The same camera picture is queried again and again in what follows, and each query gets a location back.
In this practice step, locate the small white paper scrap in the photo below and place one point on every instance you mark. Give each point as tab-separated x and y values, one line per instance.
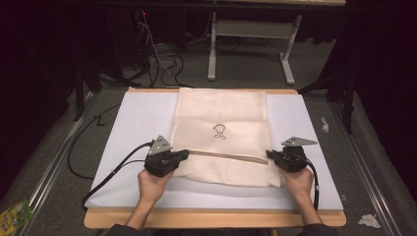
325	125

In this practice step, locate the black stand legs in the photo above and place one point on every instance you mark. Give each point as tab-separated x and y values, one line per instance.
82	85
347	95

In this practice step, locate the white metal desk frame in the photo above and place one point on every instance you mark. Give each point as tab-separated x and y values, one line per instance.
252	29

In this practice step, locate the person's left hand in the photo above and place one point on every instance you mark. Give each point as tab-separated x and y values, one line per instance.
152	187

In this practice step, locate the crumpled white paper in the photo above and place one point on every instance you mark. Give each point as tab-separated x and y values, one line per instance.
369	220

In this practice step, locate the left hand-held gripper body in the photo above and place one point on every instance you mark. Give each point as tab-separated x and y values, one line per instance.
160	160

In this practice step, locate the person's right hand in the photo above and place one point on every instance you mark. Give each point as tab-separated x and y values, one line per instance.
298	185

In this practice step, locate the cream zippered cloth cover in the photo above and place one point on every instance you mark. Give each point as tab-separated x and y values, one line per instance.
223	111

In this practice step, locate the wooden table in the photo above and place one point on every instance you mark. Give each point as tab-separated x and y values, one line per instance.
196	219

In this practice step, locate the green printed packet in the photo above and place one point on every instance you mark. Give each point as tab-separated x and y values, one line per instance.
14	216

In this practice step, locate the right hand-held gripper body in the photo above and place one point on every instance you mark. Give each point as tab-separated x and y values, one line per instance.
293	157

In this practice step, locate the white table sheet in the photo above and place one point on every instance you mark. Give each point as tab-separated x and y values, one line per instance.
144	111

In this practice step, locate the metal floor rail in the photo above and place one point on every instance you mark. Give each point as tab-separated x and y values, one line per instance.
55	157
364	170

